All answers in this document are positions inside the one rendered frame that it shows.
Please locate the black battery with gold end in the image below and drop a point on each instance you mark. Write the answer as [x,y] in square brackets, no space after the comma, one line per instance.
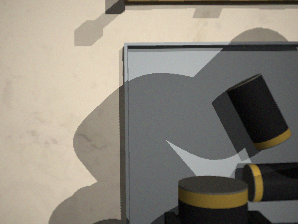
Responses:
[271,181]
[212,200]
[259,113]

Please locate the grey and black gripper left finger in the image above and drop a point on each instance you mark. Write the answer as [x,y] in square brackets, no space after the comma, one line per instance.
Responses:
[171,218]

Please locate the tan battery board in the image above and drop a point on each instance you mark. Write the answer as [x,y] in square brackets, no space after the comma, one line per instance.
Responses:
[143,2]

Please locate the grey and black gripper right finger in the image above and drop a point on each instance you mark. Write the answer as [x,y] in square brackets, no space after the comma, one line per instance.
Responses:
[255,217]

